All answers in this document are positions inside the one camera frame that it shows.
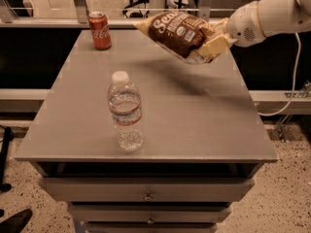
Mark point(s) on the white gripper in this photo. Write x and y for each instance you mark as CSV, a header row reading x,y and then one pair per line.
x,y
243,23

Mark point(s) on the brown chip bag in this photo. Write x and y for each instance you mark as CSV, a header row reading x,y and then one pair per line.
x,y
181,34

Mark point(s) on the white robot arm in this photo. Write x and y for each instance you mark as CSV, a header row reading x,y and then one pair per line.
x,y
284,16

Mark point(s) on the clear water bottle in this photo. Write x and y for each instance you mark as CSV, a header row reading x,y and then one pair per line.
x,y
125,105

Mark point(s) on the black office chair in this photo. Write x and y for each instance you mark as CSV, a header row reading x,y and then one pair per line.
x,y
136,9

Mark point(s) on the grey drawer cabinet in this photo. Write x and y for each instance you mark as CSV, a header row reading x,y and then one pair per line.
x,y
198,122

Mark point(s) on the red cola can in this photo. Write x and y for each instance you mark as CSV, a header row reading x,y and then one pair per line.
x,y
98,24

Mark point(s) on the metal railing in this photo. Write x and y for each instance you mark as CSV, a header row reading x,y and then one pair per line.
x,y
73,13

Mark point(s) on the top drawer with knob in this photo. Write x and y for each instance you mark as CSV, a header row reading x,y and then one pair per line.
x,y
146,189

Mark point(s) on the drawer with knob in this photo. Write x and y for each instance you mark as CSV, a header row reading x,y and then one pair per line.
x,y
146,189
149,213

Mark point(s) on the black stand leg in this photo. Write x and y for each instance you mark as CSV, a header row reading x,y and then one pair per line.
x,y
8,136

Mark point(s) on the black shoe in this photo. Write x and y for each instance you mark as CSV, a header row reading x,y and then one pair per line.
x,y
17,222

